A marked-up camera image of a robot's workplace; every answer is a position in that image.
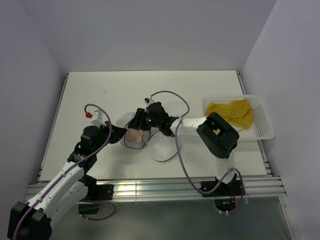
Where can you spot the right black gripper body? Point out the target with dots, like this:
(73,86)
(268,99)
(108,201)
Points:
(153,123)

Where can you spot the pink bra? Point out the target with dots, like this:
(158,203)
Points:
(135,135)

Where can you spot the white mesh laundry bag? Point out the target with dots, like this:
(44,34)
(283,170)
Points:
(161,148)

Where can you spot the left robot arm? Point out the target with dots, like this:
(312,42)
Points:
(34,219)

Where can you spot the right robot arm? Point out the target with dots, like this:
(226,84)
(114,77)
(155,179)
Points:
(216,133)

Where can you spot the yellow cloth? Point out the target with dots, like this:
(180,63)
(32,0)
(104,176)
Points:
(238,113)

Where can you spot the white plastic basket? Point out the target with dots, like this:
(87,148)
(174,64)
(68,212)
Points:
(262,127)

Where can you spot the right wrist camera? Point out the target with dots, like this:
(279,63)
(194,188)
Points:
(149,100)

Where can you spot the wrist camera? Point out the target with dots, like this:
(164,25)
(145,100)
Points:
(149,100)
(96,118)

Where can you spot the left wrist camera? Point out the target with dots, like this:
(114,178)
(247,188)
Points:
(96,118)

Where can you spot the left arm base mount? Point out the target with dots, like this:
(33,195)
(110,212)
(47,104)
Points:
(98,202)

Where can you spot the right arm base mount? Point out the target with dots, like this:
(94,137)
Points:
(225,196)

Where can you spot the aluminium rail frame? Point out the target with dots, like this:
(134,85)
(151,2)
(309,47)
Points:
(200,86)

